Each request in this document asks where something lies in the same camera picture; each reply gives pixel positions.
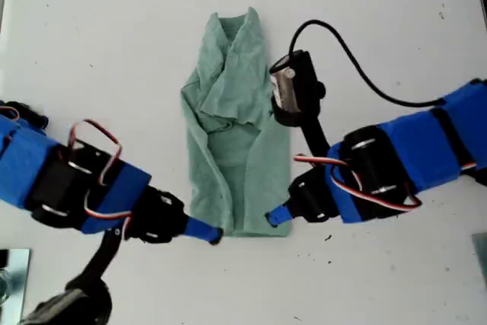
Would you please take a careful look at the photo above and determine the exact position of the green t-shirt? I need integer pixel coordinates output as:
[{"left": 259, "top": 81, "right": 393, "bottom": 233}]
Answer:
[{"left": 180, "top": 6, "right": 293, "bottom": 238}]

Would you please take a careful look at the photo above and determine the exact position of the camera black stalk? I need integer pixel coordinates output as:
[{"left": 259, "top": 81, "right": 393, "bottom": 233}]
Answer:
[
  {"left": 64, "top": 228, "right": 129, "bottom": 295},
  {"left": 300, "top": 119, "right": 331, "bottom": 159}
]

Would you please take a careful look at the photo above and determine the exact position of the arm red white wire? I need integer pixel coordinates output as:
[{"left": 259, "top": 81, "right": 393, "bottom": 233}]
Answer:
[
  {"left": 68, "top": 118, "right": 133, "bottom": 241},
  {"left": 294, "top": 154, "right": 423, "bottom": 212}
]

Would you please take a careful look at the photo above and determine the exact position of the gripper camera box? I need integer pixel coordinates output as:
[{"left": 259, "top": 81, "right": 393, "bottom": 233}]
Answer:
[
  {"left": 18, "top": 282, "right": 113, "bottom": 325},
  {"left": 269, "top": 49, "right": 327, "bottom": 129}
]

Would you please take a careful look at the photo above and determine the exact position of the black camera cable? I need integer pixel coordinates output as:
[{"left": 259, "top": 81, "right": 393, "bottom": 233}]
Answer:
[{"left": 289, "top": 19, "right": 448, "bottom": 107}]

